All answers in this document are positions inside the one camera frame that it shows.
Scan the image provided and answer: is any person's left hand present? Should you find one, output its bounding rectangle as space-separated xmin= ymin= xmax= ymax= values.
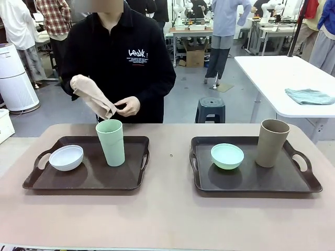
xmin=115 ymin=96 xmax=141 ymax=118

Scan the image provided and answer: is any beige cloth mat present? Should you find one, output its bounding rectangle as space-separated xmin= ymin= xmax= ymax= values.
xmin=70 ymin=74 xmax=118 ymax=120

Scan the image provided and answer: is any light green tall cup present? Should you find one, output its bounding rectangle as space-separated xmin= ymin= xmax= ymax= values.
xmin=95 ymin=119 xmax=126 ymax=167

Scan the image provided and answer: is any white bowl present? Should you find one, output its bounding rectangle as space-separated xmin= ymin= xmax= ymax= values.
xmin=49 ymin=145 xmax=84 ymax=172

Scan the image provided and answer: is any blue-grey cloth mat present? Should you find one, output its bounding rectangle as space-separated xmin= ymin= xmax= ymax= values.
xmin=284 ymin=88 xmax=335 ymax=105

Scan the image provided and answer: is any person's right forearm black sleeve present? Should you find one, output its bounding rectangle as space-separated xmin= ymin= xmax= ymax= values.
xmin=60 ymin=74 xmax=87 ymax=102

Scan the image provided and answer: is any person's left forearm black sleeve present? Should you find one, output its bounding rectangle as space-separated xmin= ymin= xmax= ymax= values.
xmin=136 ymin=75 xmax=176 ymax=117

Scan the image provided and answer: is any person in black jacket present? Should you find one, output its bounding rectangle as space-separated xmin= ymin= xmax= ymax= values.
xmin=59 ymin=0 xmax=176 ymax=124

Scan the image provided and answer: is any cardboard box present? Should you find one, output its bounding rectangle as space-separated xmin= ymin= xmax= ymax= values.
xmin=178 ymin=39 xmax=208 ymax=68

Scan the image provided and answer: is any dark plastic stool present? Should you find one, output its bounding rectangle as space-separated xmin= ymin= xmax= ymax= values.
xmin=195 ymin=97 xmax=226 ymax=124

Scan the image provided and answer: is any light green bowl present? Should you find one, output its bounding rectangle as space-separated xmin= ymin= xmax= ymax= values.
xmin=210 ymin=143 xmax=245 ymax=170

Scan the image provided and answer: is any white air purifier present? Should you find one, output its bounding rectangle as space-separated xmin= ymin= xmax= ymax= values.
xmin=0 ymin=43 xmax=41 ymax=113

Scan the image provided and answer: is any bystander in red plaid shirt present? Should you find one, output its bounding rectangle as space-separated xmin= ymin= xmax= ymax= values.
xmin=35 ymin=0 xmax=73 ymax=79

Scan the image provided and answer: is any white box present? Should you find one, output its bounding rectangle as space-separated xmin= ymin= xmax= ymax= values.
xmin=0 ymin=108 xmax=16 ymax=144

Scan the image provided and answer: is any bystander in light blue shirt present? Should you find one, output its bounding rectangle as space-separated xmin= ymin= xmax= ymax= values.
xmin=204 ymin=0 xmax=252 ymax=84

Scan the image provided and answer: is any bystander in white shirt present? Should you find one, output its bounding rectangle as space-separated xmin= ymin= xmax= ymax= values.
xmin=0 ymin=0 xmax=46 ymax=84

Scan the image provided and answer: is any white side table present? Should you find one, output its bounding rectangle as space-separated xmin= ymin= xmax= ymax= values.
xmin=234 ymin=55 xmax=335 ymax=146

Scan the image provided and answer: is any brown tall cup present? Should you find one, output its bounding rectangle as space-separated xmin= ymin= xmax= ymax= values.
xmin=255 ymin=119 xmax=291 ymax=168

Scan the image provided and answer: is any background metal workbench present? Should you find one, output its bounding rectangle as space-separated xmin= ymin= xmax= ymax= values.
xmin=247 ymin=17 xmax=300 ymax=56

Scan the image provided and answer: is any black pole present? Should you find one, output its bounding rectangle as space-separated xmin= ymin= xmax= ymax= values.
xmin=287 ymin=0 xmax=312 ymax=58

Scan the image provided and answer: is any bystander in beige trousers red top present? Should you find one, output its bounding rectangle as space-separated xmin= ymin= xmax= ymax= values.
xmin=292 ymin=0 xmax=328 ymax=63

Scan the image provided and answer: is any bystander in blue jacket grey skirt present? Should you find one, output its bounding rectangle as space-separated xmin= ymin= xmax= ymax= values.
xmin=310 ymin=0 xmax=335 ymax=77

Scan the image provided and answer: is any dark brown handled tray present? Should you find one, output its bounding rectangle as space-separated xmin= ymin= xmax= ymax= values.
xmin=189 ymin=135 xmax=323 ymax=197
xmin=22 ymin=135 xmax=150 ymax=196

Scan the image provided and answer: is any flat brown base plate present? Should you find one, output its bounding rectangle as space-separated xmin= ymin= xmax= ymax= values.
xmin=209 ymin=83 xmax=235 ymax=93

